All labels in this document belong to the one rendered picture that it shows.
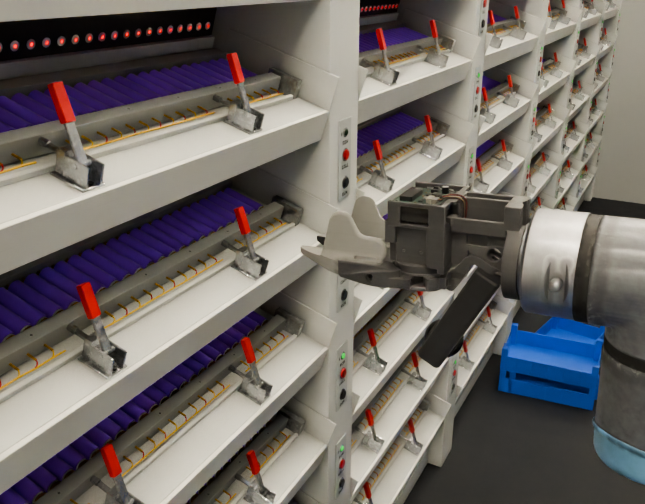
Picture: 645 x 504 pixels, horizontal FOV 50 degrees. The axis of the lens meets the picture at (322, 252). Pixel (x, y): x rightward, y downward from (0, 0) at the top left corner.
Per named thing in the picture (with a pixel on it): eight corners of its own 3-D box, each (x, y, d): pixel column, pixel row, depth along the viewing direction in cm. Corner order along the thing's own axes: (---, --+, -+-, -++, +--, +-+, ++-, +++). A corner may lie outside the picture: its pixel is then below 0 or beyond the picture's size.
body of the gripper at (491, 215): (410, 179, 67) (539, 191, 61) (410, 263, 70) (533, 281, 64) (378, 201, 61) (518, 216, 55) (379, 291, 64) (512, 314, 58)
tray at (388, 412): (443, 369, 187) (462, 329, 180) (343, 514, 137) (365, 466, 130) (378, 333, 193) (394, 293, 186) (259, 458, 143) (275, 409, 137)
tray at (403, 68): (465, 79, 159) (489, 18, 152) (349, 128, 109) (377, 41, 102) (387, 46, 165) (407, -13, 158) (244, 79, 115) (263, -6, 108)
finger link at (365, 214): (332, 187, 72) (411, 198, 67) (334, 241, 74) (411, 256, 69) (314, 194, 70) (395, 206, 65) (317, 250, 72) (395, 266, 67)
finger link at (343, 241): (299, 202, 67) (392, 209, 64) (302, 259, 69) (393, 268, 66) (287, 211, 65) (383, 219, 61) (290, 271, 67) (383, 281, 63)
